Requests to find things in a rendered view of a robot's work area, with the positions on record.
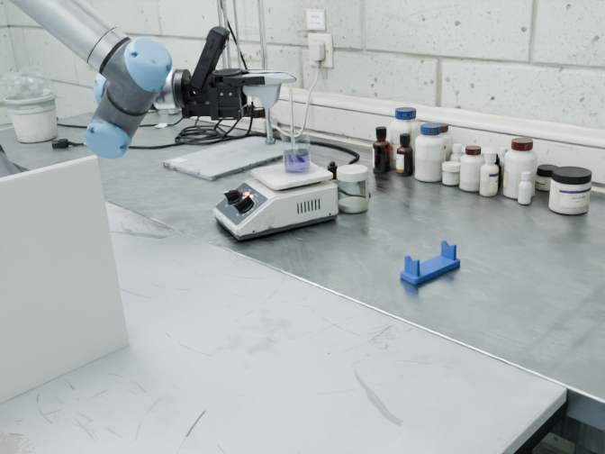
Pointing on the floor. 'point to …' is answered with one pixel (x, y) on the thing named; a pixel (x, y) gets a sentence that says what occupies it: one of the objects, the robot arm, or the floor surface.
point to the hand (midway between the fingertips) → (288, 75)
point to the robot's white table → (269, 370)
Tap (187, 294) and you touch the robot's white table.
